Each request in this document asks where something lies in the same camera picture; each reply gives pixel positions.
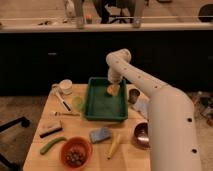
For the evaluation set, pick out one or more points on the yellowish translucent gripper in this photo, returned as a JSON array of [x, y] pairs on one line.
[[115, 89]]

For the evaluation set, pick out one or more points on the red yellow apple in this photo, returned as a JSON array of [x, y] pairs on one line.
[[110, 90]]

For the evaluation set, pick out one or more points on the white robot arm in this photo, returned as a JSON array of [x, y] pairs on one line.
[[171, 125]]

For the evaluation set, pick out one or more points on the dark metal cup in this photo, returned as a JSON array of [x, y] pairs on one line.
[[133, 95]]

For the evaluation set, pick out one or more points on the green plastic tray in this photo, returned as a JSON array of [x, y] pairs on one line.
[[101, 106]]

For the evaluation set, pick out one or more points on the light blue cloth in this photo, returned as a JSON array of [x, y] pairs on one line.
[[141, 106]]

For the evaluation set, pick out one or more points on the blue sponge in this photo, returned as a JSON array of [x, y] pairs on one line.
[[99, 135]]

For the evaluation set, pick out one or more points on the white mug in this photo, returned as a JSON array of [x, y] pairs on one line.
[[64, 86]]

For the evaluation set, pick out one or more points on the dark brown bowl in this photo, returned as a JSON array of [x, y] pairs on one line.
[[140, 136]]

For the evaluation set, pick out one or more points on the yellow banana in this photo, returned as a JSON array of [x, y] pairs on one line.
[[114, 146]]

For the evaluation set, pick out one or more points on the white black marker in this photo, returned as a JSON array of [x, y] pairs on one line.
[[62, 101]]

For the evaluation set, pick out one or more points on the orange bowl with nuts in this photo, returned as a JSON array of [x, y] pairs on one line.
[[75, 154]]

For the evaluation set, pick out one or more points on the black whiteboard eraser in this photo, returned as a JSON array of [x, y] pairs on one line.
[[50, 128]]

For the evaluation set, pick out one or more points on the green cucumber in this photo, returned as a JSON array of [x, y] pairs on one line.
[[50, 144]]

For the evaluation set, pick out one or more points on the small brush with handle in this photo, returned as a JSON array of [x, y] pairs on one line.
[[66, 114]]

